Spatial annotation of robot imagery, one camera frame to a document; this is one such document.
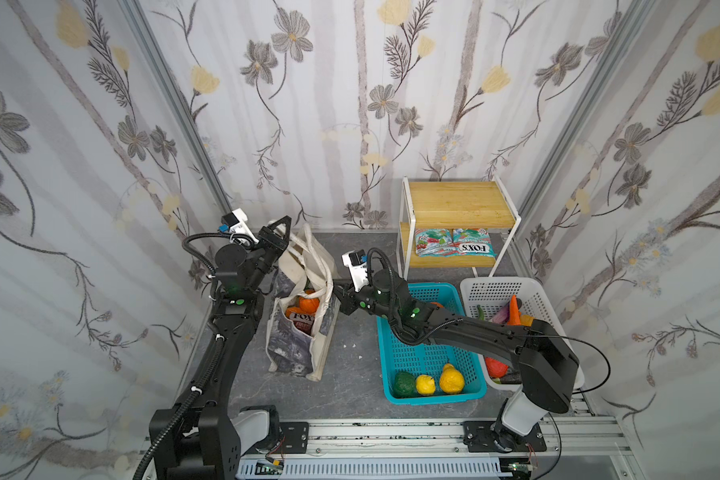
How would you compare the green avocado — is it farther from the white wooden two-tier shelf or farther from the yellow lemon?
the white wooden two-tier shelf

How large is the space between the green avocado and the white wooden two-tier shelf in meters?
0.31

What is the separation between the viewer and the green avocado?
781 millimetres

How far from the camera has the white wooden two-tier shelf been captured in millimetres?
798
